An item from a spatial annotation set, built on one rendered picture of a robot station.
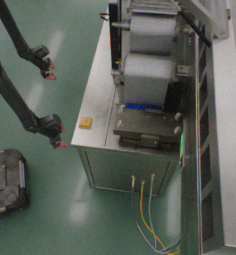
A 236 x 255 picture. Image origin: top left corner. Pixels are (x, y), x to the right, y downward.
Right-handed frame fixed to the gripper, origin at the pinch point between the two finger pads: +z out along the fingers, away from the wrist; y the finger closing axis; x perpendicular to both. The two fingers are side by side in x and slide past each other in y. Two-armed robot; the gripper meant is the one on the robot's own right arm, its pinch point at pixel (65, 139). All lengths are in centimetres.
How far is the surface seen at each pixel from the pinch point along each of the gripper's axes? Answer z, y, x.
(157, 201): 120, -20, 1
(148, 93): 17, 12, -49
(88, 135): 19.2, 7.7, -4.1
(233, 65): -21, -23, -86
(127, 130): 18.6, -2.7, -29.4
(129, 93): 13.7, 15.7, -39.0
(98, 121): 22.9, 16.1, -10.6
